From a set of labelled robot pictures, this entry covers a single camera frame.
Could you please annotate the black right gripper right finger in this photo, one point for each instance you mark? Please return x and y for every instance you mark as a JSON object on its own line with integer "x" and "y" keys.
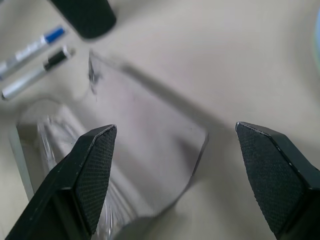
{"x": 282, "y": 180}

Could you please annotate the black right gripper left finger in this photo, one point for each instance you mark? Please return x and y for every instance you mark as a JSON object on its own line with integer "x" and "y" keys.
{"x": 75, "y": 180}

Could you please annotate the clear plastic object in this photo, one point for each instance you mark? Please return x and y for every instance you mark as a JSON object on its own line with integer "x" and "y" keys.
{"x": 55, "y": 135}

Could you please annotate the grey metal curved stand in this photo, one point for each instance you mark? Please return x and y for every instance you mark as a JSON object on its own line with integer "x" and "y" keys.
{"x": 155, "y": 130}

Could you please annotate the white marker with black cap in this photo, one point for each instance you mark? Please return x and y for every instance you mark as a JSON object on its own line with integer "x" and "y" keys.
{"x": 53, "y": 60}

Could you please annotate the white marker with blue cap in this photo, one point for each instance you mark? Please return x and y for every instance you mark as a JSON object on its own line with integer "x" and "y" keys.
{"x": 52, "y": 35}

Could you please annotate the black plastic cup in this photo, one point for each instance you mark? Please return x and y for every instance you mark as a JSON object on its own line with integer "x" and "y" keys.
{"x": 87, "y": 17}

